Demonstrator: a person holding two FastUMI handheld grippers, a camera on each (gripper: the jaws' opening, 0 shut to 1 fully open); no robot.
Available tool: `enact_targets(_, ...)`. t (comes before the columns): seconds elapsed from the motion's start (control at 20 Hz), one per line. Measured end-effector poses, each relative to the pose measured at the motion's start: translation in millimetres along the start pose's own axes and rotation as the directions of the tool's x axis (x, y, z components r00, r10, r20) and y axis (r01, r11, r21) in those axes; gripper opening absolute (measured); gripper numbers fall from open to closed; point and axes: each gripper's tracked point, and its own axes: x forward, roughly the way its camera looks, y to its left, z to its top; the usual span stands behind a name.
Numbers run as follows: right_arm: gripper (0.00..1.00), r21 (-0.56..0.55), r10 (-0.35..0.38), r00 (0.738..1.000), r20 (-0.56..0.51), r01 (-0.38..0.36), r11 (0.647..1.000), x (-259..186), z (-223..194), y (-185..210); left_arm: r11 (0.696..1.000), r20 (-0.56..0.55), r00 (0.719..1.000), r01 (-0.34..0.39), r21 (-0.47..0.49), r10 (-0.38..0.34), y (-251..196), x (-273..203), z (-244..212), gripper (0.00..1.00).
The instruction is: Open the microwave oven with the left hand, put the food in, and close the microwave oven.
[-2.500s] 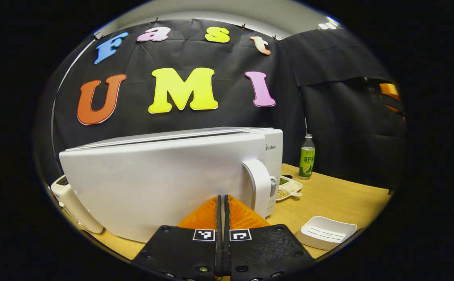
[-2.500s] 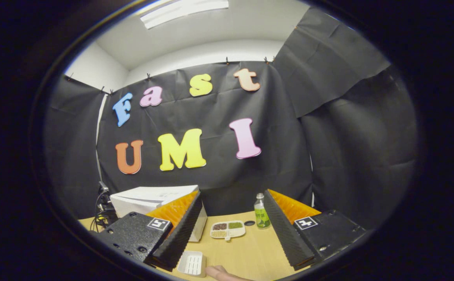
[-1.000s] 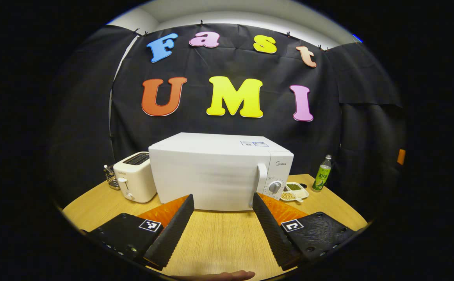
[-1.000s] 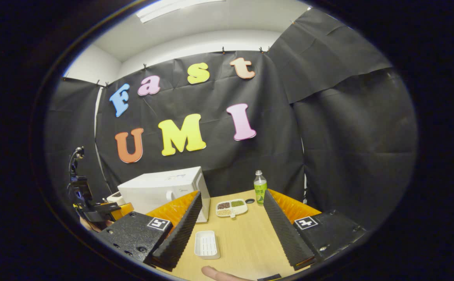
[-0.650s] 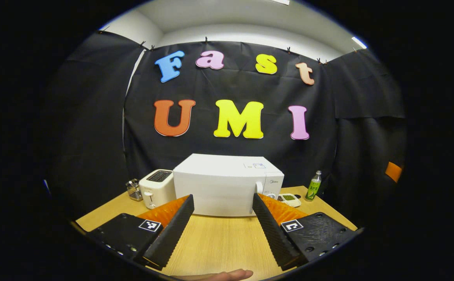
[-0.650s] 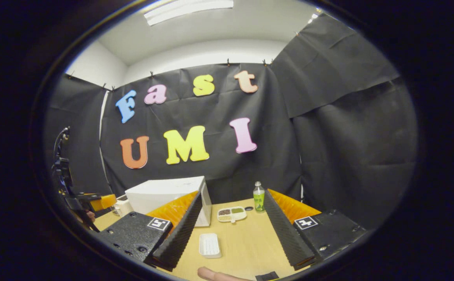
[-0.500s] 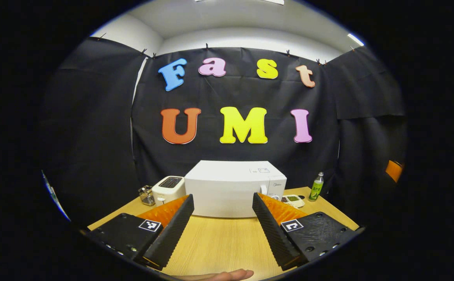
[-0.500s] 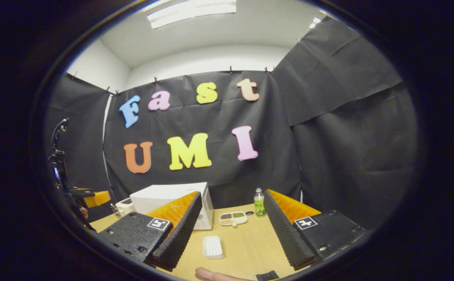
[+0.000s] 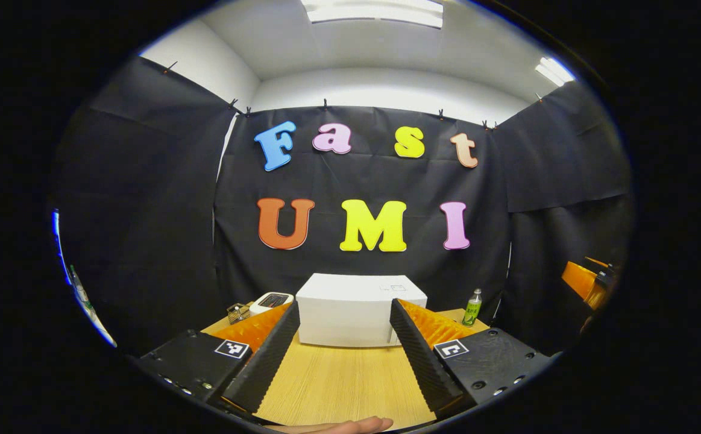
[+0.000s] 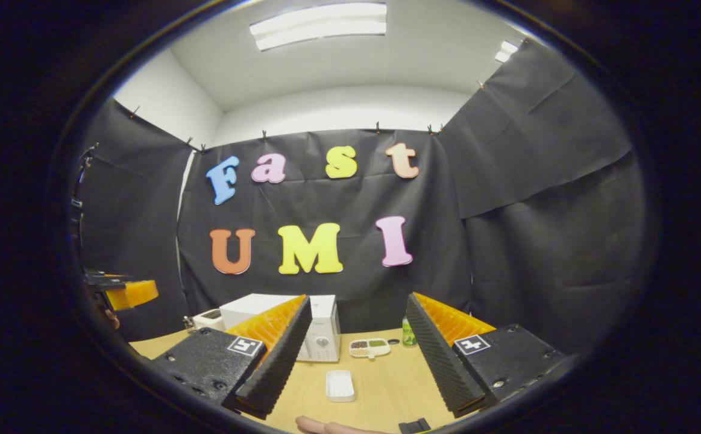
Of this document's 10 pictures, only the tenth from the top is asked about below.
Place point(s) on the green label drink bottle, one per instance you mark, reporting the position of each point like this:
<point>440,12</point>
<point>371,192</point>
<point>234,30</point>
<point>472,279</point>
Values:
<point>408,334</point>

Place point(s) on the white divided grain dish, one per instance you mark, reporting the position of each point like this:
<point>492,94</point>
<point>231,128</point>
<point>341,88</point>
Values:
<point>369,347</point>

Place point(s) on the white toaster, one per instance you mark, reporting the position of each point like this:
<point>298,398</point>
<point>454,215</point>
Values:
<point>210,319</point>

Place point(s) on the small black block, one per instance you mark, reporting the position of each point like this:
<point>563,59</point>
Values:
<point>413,427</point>

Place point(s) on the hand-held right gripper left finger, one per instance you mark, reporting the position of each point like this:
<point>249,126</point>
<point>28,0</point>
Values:
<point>281,361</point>

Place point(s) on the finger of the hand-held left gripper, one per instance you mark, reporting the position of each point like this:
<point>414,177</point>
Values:
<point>133,294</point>

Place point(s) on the large ceiling light panel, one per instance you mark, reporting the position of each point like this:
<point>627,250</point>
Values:
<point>320,25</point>

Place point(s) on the black backdrop cloth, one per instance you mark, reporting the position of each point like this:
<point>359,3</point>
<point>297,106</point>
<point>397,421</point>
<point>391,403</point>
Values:
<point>537,211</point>

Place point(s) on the small ceiling light panel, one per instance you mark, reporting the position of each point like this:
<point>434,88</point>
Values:
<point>507,51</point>

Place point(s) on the white microwave oven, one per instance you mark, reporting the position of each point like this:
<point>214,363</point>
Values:
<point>323,337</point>

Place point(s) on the white rectangular dish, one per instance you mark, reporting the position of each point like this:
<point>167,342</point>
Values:
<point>340,386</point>

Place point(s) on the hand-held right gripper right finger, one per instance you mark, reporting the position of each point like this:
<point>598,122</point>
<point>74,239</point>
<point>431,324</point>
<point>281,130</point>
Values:
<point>440,361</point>

